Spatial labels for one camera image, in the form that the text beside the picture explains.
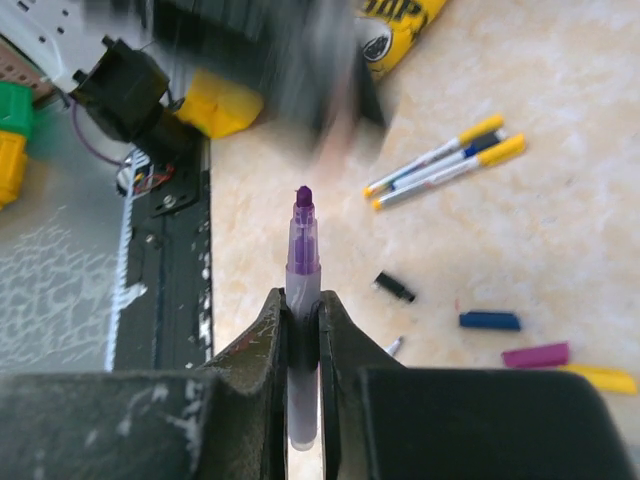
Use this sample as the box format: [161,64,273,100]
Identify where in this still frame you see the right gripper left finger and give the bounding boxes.
[1,289,287,479]

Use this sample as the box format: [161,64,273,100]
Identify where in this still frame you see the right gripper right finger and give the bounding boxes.
[319,291,638,479]

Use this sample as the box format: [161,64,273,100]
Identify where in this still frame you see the dark blue marker cap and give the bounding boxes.
[459,311,521,331]

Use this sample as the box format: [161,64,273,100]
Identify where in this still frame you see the grey translucent pen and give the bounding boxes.
[285,186,321,452]

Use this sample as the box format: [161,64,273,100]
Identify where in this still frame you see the magenta marker cap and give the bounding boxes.
[501,342,570,369]

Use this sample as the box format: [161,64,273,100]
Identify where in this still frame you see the blue cap yellow end marker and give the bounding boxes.
[391,129,507,190]

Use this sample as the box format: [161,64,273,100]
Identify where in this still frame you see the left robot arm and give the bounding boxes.
[1,1,387,162]

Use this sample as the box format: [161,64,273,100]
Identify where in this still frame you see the green yellow toy blocks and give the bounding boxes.
[0,82,34,208]

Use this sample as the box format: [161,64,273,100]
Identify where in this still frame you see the yellow snoopy t-shirt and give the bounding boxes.
[172,1,445,139]

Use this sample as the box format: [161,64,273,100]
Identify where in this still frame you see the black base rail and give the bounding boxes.
[105,140,213,371]

